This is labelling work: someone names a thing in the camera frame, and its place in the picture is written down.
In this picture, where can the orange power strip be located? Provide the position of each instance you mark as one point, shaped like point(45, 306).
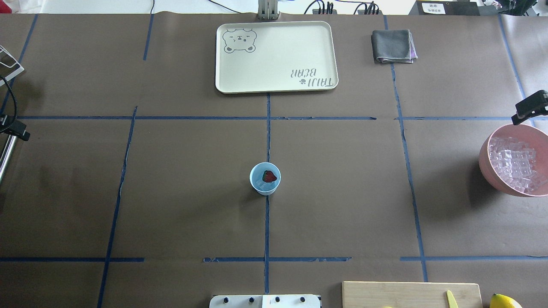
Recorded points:
point(343, 7)

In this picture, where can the pile of clear ice cubes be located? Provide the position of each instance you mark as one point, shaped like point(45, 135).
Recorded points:
point(514, 161)

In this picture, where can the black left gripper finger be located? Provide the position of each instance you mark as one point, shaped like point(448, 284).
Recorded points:
point(11, 126)

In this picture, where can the yellow-green plastic knife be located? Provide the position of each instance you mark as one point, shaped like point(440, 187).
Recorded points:
point(451, 300)

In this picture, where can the folded grey cloth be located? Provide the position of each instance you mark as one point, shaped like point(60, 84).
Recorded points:
point(393, 46)

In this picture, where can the black box device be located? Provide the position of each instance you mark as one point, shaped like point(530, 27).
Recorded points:
point(445, 7)

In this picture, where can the light blue cup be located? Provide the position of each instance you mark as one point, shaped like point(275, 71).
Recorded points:
point(256, 174)

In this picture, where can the cream bear tray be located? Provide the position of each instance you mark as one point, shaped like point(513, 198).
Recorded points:
point(269, 57)

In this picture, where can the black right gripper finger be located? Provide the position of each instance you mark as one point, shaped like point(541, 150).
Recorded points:
point(532, 106)

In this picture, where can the yellow lemon left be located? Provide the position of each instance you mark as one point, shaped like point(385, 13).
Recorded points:
point(501, 301)

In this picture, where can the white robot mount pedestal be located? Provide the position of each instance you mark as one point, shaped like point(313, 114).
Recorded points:
point(266, 301)

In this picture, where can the pink bowl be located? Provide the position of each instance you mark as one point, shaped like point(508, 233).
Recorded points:
point(536, 139)

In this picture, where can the metal muddler with black tip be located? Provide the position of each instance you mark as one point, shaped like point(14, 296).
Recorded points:
point(6, 154)

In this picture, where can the white cup rack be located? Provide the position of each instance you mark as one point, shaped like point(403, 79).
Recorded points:
point(10, 68)

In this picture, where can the red strawberry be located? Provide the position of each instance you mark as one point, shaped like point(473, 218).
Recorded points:
point(269, 176)

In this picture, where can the aluminium frame post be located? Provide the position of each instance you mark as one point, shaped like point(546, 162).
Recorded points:
point(268, 10)

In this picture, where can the wooden cutting board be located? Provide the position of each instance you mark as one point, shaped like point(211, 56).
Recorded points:
point(408, 294)

